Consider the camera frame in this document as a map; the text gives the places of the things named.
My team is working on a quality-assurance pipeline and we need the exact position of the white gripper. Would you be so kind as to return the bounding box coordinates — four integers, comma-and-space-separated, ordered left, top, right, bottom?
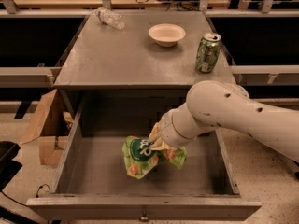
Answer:
148, 109, 189, 151

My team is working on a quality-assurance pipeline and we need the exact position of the green rice chip bag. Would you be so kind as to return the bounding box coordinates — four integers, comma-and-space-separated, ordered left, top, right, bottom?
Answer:
122, 136, 187, 179

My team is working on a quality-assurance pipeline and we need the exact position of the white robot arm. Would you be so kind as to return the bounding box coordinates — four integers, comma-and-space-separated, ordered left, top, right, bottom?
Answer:
149, 81, 299, 162

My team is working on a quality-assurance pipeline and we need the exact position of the metal drawer knob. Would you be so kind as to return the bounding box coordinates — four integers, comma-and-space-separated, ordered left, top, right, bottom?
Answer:
139, 210, 149, 222

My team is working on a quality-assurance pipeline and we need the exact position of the open grey top drawer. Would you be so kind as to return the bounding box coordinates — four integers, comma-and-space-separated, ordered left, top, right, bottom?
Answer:
28, 90, 261, 221

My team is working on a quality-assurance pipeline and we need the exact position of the green soda can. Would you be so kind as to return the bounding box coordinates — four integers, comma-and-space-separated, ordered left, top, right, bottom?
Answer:
195, 33, 221, 73

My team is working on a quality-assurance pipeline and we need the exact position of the grey cabinet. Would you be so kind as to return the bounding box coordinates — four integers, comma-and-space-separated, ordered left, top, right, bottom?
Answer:
53, 9, 238, 123

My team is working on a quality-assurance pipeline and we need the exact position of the white paper bowl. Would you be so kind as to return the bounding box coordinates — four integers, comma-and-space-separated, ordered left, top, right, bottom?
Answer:
149, 23, 186, 48

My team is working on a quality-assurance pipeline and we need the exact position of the brown cardboard box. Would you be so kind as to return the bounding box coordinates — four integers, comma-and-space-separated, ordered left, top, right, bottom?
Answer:
21, 90, 74, 166

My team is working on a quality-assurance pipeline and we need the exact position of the clear plastic water bottle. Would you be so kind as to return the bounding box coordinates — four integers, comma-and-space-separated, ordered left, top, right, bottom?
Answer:
95, 7, 125, 30

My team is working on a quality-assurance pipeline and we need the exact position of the black floor cable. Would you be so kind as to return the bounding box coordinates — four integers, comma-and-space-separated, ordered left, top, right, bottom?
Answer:
35, 183, 50, 199

